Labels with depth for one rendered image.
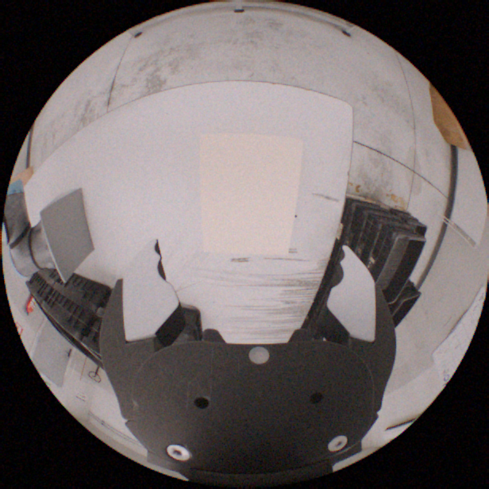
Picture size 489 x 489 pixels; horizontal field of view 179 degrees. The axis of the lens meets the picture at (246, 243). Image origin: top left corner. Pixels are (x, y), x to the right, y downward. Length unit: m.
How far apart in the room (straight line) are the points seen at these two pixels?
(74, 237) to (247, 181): 0.42
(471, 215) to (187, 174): 2.54
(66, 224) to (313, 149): 0.53
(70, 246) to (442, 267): 3.03
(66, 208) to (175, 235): 0.30
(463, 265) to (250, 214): 2.55
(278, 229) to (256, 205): 0.05
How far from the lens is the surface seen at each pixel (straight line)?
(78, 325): 0.56
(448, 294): 2.69
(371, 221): 0.80
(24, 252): 0.53
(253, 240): 0.24
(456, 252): 2.62
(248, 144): 0.21
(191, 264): 0.37
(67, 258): 0.47
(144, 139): 0.34
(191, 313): 0.46
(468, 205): 2.50
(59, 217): 0.45
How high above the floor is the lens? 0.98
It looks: 60 degrees down
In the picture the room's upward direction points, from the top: 180 degrees counter-clockwise
